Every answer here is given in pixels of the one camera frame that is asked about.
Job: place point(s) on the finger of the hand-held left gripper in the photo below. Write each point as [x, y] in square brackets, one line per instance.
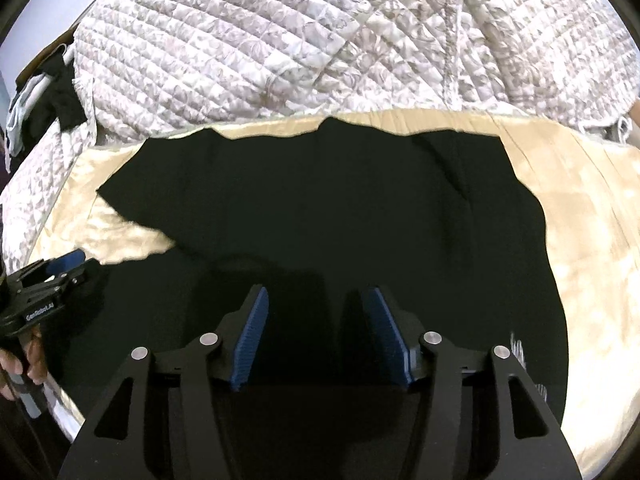
[67, 260]
[80, 274]

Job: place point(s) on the person's left hand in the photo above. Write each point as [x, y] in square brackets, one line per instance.
[32, 360]

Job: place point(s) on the dark clothes pile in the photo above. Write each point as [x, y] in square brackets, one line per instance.
[25, 105]

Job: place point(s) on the floral quilted blanket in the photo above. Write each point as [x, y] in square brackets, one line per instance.
[250, 50]

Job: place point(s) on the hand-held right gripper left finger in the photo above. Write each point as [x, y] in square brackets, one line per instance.
[250, 345]

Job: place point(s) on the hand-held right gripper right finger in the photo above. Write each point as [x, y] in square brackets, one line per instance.
[385, 345]

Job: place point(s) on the black pants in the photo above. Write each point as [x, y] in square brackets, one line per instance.
[325, 210]

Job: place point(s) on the gold satin bed sheet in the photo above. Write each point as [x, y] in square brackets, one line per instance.
[590, 240]

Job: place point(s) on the black cloth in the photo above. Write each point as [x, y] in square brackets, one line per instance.
[60, 95]

